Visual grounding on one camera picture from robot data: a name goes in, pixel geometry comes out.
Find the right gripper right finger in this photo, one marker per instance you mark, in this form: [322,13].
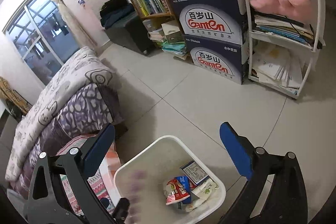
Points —
[287,199]

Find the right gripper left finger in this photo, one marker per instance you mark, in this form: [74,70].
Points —
[48,202]

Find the torn red noodle cup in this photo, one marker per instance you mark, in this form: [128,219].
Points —
[175,192]

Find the light blue paper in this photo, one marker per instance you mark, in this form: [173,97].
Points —
[188,185]

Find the white leaf print wrapper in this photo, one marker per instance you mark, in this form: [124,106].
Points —
[201,194]

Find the white plastic trash bin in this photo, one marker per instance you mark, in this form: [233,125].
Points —
[142,180]

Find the patterned striped tablecloth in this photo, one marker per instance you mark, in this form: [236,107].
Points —
[96,182]

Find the purple patterned bed blanket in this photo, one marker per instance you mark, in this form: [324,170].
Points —
[86,112]

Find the plaid garment on rack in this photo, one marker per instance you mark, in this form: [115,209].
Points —
[13,96]

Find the grey cartoon print quilt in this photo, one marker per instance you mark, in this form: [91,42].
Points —
[81,69]

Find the lower Ganten water box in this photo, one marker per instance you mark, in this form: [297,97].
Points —
[226,59]

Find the ganten water box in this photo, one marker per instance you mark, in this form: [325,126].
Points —
[226,59]
[223,20]

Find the sliding glass door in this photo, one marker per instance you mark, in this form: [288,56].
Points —
[41,37]

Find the black storage bench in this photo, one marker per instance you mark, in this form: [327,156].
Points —
[130,32]

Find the upper Ganten water box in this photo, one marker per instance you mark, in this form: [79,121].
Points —
[223,20]

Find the pink plush toy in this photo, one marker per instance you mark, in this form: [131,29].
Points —
[299,10]

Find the dark clothes pile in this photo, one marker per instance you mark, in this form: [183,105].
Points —
[114,10]

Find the white plastic shelf cart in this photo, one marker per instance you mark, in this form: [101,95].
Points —
[283,51]

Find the beige curtain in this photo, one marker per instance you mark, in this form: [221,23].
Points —
[80,35]

